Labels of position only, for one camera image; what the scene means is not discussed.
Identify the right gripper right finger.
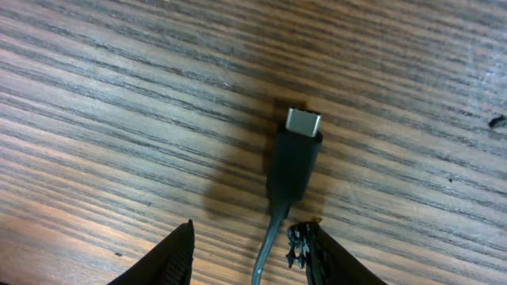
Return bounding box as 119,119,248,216
286,220,387,285

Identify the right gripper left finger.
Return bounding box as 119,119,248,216
109,219,195,285

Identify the black USB charging cable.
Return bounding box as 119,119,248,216
250,107,324,285

